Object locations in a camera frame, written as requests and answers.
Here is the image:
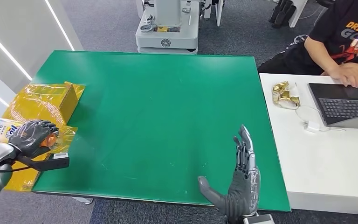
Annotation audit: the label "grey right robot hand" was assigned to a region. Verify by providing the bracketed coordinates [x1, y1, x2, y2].
[197, 125, 261, 218]

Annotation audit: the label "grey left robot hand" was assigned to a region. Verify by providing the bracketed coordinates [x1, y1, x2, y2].
[8, 119, 59, 159]

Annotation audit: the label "person's right hand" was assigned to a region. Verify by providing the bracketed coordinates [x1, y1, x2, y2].
[322, 63, 358, 88]

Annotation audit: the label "grey laptop with black keyboard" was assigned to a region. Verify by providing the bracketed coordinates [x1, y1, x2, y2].
[308, 83, 358, 131]

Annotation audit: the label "person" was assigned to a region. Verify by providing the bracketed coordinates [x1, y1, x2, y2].
[257, 0, 358, 88]

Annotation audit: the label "yellow film wrapped cardboard box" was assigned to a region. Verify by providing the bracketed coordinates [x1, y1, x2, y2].
[0, 81, 86, 192]

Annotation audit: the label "white charger adapter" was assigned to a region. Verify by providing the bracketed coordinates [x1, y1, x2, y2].
[305, 120, 322, 134]

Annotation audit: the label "crumpled gold foil wrapper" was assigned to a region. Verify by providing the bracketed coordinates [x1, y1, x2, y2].
[272, 81, 301, 110]

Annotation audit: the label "black chair base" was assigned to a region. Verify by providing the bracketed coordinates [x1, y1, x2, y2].
[268, 0, 297, 29]

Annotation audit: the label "green table mat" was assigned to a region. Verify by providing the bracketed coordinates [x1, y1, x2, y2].
[31, 50, 291, 213]

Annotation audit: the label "white furniture legs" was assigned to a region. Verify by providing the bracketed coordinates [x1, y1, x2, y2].
[203, 0, 226, 27]

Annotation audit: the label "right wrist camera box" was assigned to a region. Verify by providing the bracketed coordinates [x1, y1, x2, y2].
[243, 214, 275, 224]

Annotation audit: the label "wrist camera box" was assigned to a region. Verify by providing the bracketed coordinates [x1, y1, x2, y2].
[243, 214, 275, 224]
[18, 152, 70, 172]

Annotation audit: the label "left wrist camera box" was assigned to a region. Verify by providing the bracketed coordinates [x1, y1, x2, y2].
[18, 152, 70, 172]

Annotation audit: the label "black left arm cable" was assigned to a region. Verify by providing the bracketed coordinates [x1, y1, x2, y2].
[0, 165, 33, 175]

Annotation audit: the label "thin white cable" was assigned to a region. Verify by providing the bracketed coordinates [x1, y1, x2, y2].
[295, 106, 347, 133]

